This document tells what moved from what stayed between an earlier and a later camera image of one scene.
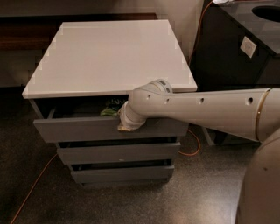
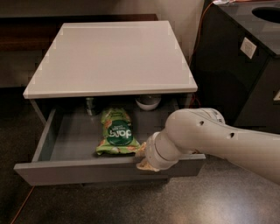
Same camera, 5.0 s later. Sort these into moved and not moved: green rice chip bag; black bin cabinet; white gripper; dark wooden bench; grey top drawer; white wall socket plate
Moved: white gripper; green rice chip bag; grey top drawer
Not moved: dark wooden bench; black bin cabinet; white wall socket plate
